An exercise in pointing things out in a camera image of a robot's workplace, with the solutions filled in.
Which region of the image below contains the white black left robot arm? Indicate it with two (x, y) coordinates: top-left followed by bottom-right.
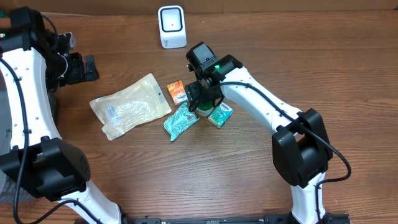
(1, 7), (128, 223)

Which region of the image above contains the green lid white jar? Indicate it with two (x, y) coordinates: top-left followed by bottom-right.
(195, 101), (214, 117)

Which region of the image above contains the brown cardboard backboard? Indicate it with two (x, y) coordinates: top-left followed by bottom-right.
(1, 0), (397, 16)

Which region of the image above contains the dark grey mesh basket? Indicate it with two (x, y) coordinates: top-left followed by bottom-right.
(0, 71), (60, 205)

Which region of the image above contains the white barcode scanner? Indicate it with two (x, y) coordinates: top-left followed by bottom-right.
(158, 5), (187, 49)

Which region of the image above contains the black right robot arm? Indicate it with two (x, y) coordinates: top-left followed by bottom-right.
(185, 42), (333, 223)

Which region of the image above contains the teal tissue pouch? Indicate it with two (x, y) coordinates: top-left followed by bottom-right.
(164, 103), (200, 142)

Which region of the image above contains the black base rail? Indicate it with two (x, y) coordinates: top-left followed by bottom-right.
(122, 213), (351, 224)

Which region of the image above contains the beige glossy plastic package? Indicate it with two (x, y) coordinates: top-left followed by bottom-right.
(90, 73), (172, 141)

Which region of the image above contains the orange snack packet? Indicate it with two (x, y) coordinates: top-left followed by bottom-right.
(167, 80), (188, 105)

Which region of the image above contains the small teal tissue pack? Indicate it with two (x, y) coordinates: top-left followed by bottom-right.
(208, 103), (234, 128)

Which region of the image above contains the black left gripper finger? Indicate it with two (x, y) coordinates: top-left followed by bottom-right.
(85, 55), (96, 72)
(83, 70), (100, 82)

